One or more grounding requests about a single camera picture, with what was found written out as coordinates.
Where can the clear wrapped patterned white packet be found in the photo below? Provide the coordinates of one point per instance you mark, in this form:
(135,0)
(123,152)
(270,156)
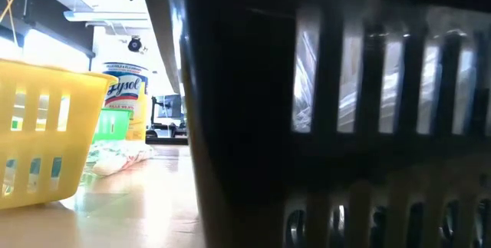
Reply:
(115,159)

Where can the teal toothbrush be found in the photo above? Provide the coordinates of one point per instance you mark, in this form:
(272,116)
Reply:
(57,167)

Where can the black table edge rail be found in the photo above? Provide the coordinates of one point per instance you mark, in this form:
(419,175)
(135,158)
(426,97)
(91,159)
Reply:
(165,139)

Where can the yellow plastic slotted basket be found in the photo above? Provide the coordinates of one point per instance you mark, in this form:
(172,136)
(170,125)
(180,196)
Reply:
(38,144)

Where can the white tube light fixture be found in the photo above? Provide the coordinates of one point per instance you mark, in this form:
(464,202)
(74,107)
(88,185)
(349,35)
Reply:
(103,15)

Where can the Lysol wipes canister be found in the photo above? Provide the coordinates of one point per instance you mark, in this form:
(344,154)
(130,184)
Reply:
(126,86)

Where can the black round camera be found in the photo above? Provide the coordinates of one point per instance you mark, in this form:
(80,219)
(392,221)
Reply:
(134,44)

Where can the black computer monitor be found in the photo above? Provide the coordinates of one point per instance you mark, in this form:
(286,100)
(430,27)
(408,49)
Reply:
(169,106)

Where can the dark wall beam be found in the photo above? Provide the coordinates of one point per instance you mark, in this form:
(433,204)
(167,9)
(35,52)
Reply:
(57,25)

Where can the green plastic basket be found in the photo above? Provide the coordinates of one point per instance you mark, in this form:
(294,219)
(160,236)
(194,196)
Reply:
(111,125)

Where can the black plastic slotted basket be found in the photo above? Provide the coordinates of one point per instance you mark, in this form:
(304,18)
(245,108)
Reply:
(245,106)

